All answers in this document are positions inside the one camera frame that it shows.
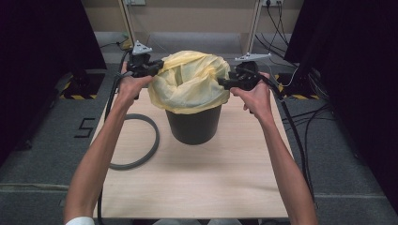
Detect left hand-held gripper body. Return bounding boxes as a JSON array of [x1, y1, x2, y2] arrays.
[[126, 40, 154, 79]]

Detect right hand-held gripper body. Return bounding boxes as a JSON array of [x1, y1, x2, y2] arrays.
[[234, 52, 271, 92]]

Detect yellow plastic trash bag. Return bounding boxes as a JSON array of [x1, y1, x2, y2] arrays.
[[147, 50, 232, 115]]

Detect dark grey trash bin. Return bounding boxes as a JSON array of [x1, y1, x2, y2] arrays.
[[164, 104, 222, 145]]

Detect grey bin rim ring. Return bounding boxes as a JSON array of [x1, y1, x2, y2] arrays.
[[107, 112, 161, 172]]

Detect person's left hand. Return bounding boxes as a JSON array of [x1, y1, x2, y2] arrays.
[[115, 61, 154, 109]]

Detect person's right hand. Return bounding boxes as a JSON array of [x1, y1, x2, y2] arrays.
[[230, 72, 274, 123]]

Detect white desk leg panel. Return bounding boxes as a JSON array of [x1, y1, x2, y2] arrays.
[[117, 0, 150, 51], [238, 0, 263, 55]]

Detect dark curtain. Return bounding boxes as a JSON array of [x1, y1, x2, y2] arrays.
[[0, 0, 107, 167], [283, 0, 398, 215]]

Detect white sleeve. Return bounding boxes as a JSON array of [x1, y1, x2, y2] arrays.
[[65, 216, 96, 225]]

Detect thin black floor cable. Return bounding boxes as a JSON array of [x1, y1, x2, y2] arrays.
[[99, 37, 130, 51]]

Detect left hand-held gripper cable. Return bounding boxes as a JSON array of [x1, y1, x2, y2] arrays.
[[97, 50, 131, 225]]

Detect hand-held gripper cable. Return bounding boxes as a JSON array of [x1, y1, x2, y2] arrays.
[[97, 50, 131, 225], [250, 67, 317, 204]]

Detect thin white floor cable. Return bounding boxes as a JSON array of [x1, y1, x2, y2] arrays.
[[261, 59, 299, 88]]

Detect black yellow striped base plate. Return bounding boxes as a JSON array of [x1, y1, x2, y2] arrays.
[[274, 72, 321, 101], [58, 70, 106, 101]]

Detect black socket cables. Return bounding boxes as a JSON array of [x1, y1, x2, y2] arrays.
[[254, 0, 299, 68]]

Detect right hand-held gripper cable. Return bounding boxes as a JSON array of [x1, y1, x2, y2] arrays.
[[250, 67, 317, 204]]

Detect black floor cables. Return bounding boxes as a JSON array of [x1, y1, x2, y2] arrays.
[[281, 103, 333, 172]]

